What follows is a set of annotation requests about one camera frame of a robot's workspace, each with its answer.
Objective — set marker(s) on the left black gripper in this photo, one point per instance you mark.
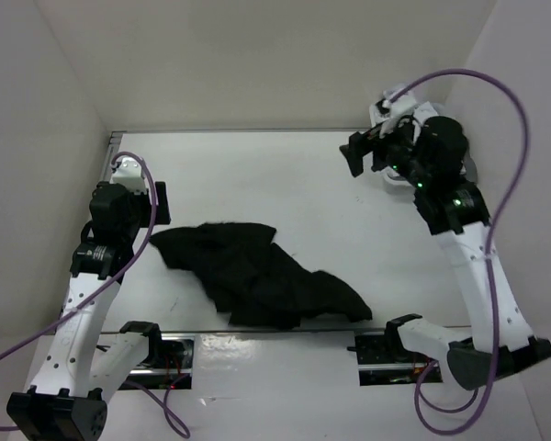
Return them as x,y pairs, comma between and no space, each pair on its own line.
163,213

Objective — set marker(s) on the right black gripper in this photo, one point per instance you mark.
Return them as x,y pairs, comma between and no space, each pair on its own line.
358,145

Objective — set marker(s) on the black pleated skirt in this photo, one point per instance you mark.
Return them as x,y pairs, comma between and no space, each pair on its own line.
250,277

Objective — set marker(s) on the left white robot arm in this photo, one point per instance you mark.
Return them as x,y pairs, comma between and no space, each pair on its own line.
69,396

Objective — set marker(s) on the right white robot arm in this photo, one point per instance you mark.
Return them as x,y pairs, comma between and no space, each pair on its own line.
500,342

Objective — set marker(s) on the white laundry basket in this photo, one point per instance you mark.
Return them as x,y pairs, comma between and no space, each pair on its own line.
388,179

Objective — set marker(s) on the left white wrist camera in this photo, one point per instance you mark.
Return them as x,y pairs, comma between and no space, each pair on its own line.
127,172

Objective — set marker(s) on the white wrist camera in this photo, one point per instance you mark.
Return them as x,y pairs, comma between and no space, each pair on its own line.
127,172
420,113

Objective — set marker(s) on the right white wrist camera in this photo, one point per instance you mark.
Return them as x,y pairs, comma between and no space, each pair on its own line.
420,113

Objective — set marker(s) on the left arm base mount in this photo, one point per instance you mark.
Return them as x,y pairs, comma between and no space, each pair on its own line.
174,360

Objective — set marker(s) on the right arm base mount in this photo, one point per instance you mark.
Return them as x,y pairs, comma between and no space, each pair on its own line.
378,365

